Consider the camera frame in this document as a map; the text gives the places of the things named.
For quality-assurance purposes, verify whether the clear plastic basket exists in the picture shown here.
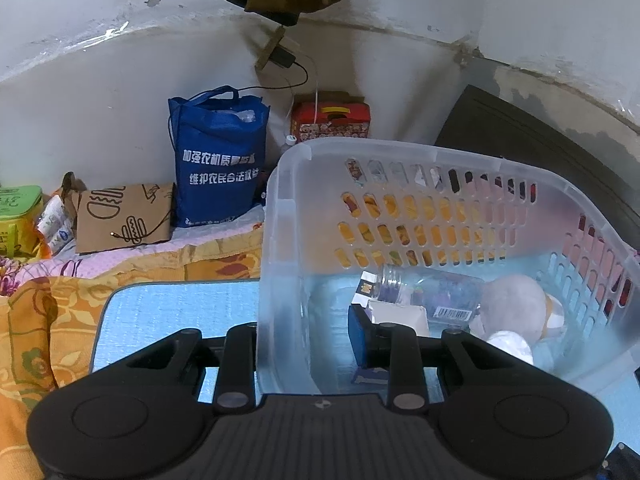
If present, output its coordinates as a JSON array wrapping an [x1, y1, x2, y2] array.
[[257, 138, 640, 393]]

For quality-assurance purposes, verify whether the pink floral sheet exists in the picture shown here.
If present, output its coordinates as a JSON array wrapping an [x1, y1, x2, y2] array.
[[0, 205, 266, 291]]

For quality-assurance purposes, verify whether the green box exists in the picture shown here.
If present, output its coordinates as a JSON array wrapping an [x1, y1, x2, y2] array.
[[0, 185, 45, 258]]

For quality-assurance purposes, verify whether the blue tote bag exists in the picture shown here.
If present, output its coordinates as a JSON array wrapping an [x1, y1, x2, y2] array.
[[167, 86, 271, 228]]

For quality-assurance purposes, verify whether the brown cardboard bag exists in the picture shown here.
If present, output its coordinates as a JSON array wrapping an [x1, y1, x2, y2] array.
[[62, 172, 176, 255]]

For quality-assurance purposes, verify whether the small blue and white box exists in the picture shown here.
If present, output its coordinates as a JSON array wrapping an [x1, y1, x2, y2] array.
[[350, 366, 391, 386]]

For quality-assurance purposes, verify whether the white roll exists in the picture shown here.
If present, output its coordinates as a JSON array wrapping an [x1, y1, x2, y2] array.
[[485, 332, 535, 366]]

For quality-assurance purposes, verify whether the white snack packet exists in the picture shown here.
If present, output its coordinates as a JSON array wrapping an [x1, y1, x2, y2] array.
[[37, 195, 68, 238], [47, 220, 76, 256]]

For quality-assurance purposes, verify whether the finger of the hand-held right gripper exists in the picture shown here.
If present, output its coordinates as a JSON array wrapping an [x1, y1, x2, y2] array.
[[602, 442, 640, 480]]

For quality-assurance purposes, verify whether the black charger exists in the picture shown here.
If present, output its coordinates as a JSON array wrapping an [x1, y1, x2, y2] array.
[[270, 46, 297, 69]]

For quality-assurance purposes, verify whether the dark wooden headboard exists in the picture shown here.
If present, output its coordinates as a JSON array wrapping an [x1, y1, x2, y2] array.
[[434, 85, 640, 251]]

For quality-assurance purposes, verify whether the small brown and white box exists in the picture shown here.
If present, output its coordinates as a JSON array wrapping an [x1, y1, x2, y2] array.
[[352, 271, 431, 337]]

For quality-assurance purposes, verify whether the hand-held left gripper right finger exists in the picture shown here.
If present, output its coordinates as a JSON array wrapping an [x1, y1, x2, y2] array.
[[348, 305, 518, 411]]

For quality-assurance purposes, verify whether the black charger cable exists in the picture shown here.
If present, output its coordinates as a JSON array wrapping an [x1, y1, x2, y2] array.
[[235, 62, 310, 92]]

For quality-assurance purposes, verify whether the clear bottle with blue label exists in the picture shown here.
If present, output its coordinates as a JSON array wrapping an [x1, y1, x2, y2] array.
[[359, 263, 486, 333]]

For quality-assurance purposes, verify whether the yellow patterned blanket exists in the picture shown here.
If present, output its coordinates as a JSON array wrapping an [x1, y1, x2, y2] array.
[[0, 220, 266, 480]]

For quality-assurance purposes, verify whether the red gift box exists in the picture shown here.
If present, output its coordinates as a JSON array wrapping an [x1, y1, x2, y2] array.
[[290, 91, 372, 143]]

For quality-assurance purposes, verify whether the white plush toy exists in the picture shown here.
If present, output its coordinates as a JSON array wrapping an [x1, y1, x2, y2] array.
[[470, 275, 566, 346]]

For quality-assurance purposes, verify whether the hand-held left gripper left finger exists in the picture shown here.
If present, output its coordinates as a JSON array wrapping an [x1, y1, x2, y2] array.
[[125, 324, 258, 414]]

